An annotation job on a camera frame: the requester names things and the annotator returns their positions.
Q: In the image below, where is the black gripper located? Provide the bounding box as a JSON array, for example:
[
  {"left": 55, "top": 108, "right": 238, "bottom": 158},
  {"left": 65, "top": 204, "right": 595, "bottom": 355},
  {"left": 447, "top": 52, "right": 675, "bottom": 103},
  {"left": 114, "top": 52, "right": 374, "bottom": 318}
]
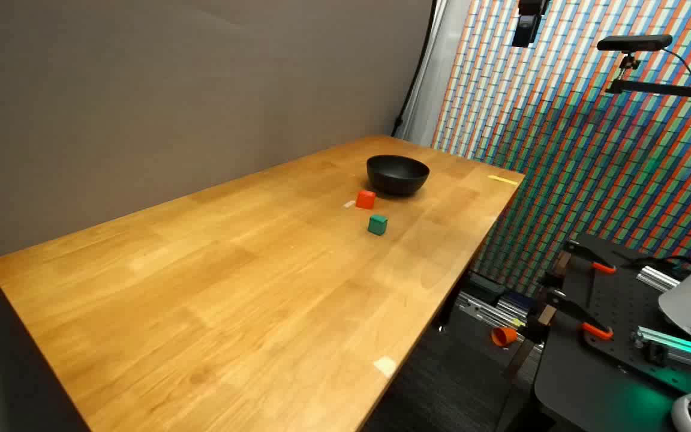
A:
[{"left": 511, "top": 0, "right": 552, "bottom": 49}]

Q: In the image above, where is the orange cube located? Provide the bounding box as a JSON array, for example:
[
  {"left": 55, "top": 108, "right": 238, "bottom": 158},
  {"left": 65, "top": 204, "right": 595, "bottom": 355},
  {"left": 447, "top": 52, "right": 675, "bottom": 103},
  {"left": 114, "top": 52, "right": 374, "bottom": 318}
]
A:
[{"left": 354, "top": 187, "right": 379, "bottom": 212}]

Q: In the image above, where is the green cube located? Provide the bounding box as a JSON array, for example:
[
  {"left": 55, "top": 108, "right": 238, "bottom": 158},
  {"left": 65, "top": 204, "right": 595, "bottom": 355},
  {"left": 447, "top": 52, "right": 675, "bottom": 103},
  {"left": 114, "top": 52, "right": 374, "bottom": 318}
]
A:
[{"left": 365, "top": 212, "right": 392, "bottom": 238}]

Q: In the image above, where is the black bowl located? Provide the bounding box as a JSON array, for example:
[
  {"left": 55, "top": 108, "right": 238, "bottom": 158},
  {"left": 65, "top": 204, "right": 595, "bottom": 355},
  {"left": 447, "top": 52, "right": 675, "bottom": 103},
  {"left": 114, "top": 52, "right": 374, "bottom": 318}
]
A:
[{"left": 365, "top": 155, "right": 433, "bottom": 200}]

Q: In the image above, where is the white curtain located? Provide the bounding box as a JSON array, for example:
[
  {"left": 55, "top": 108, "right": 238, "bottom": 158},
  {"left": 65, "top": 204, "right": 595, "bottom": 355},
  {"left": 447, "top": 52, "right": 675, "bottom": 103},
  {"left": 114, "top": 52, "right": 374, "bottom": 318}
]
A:
[{"left": 396, "top": 0, "right": 473, "bottom": 151}]

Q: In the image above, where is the colourful patterned backdrop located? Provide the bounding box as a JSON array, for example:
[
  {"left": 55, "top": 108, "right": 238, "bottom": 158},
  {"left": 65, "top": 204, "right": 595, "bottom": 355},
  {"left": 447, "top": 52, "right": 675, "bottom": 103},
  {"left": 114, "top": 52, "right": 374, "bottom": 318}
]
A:
[{"left": 427, "top": 0, "right": 691, "bottom": 299}]

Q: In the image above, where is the aluminium extrusion bar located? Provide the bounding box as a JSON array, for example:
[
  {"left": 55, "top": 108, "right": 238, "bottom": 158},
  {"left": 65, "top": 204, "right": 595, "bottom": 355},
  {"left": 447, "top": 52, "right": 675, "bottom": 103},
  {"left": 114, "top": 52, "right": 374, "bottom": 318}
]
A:
[
  {"left": 631, "top": 322, "right": 691, "bottom": 379},
  {"left": 637, "top": 263, "right": 684, "bottom": 293}
]

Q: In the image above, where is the orange clamp knob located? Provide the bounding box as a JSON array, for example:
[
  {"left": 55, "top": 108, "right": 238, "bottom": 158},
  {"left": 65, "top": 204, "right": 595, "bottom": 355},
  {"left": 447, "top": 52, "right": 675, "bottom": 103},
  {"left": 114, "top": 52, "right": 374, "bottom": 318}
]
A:
[{"left": 489, "top": 322, "right": 524, "bottom": 348}]

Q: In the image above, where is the black perforated breadboard table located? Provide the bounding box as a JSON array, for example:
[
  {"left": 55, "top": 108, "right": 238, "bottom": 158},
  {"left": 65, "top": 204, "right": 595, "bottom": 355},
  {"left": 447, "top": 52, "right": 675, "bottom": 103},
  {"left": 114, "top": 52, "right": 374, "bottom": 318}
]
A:
[{"left": 533, "top": 236, "right": 691, "bottom": 432}]

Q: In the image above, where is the white tape patch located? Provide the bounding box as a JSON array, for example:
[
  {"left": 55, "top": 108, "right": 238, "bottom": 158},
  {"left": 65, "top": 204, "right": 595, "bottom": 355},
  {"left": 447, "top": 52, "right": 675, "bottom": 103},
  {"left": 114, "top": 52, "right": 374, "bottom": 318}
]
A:
[{"left": 372, "top": 355, "right": 402, "bottom": 379}]

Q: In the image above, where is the black stereo camera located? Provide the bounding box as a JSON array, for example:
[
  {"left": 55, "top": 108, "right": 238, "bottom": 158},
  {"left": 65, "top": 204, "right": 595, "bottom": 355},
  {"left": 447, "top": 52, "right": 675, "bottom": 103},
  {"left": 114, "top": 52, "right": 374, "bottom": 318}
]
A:
[{"left": 595, "top": 32, "right": 675, "bottom": 56}]

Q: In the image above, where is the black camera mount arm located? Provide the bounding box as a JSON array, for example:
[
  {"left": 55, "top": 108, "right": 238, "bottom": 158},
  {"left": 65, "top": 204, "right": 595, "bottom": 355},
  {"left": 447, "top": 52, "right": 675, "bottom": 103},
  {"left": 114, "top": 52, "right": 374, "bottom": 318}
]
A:
[{"left": 605, "top": 52, "right": 691, "bottom": 116}]

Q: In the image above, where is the black wall cable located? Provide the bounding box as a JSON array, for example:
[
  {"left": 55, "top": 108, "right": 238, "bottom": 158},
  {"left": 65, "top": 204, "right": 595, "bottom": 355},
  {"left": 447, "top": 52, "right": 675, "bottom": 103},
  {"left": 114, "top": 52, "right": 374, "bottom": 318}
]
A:
[{"left": 392, "top": 0, "right": 441, "bottom": 140}]

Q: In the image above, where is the black clamp orange handle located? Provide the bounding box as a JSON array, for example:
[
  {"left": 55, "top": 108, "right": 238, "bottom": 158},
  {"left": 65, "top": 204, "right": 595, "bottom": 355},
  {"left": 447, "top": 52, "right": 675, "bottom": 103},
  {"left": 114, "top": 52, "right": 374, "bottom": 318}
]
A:
[
  {"left": 533, "top": 292, "right": 618, "bottom": 346},
  {"left": 560, "top": 240, "right": 619, "bottom": 278}
]

